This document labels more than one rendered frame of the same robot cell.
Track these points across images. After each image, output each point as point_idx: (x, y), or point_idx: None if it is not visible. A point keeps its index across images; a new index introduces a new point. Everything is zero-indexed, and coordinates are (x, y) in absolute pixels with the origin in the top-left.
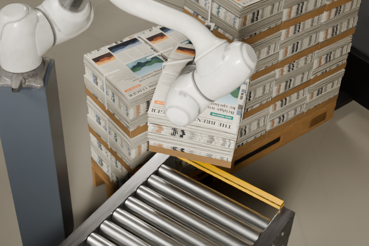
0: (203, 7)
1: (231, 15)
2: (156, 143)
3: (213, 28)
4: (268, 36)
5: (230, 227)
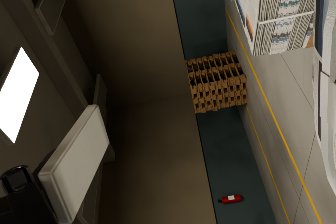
0: (293, 24)
1: None
2: None
3: (72, 129)
4: None
5: None
